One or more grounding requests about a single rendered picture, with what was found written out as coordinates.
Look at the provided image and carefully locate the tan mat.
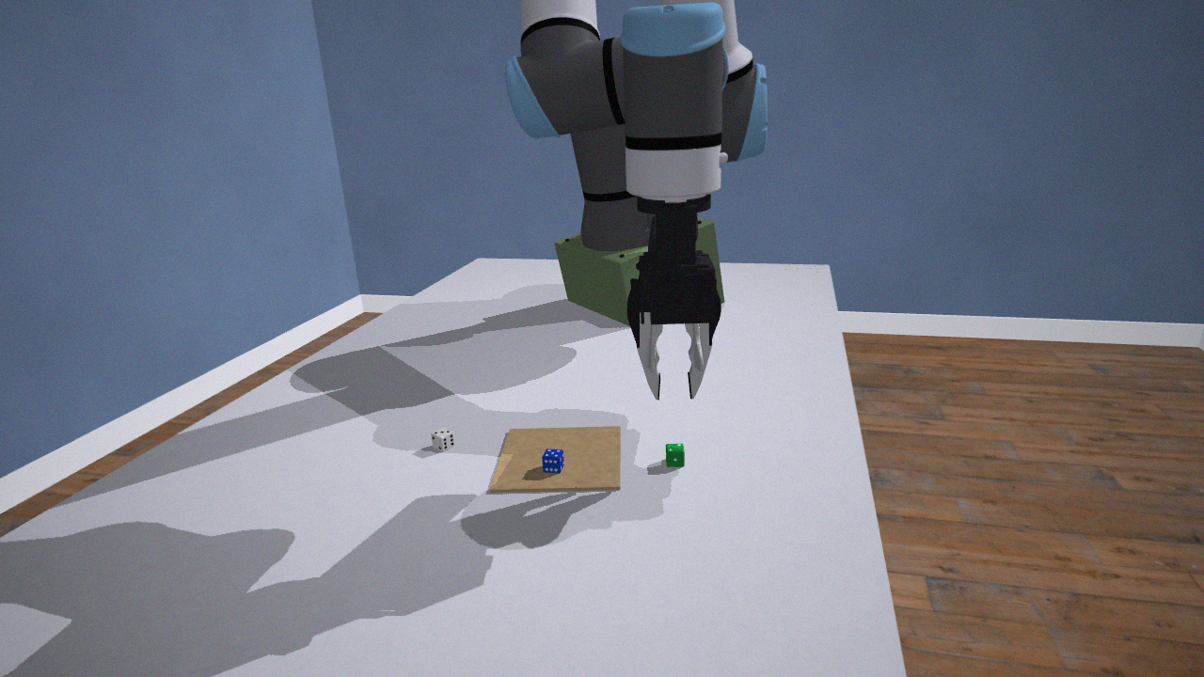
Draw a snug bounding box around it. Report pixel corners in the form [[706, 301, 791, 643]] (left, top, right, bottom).
[[490, 426, 621, 493]]

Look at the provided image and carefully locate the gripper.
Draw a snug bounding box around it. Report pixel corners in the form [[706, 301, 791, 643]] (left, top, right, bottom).
[[627, 194, 721, 400]]

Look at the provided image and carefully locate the green die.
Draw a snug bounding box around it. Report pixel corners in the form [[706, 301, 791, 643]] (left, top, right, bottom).
[[666, 445, 685, 467]]

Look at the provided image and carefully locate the white die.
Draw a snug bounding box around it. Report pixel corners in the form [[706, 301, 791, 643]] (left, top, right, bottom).
[[431, 428, 455, 451]]

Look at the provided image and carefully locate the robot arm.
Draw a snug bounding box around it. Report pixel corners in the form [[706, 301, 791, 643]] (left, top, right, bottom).
[[504, 0, 768, 252]]

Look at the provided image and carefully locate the blue die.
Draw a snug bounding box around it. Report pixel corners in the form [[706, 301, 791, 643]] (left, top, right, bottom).
[[542, 449, 563, 473]]

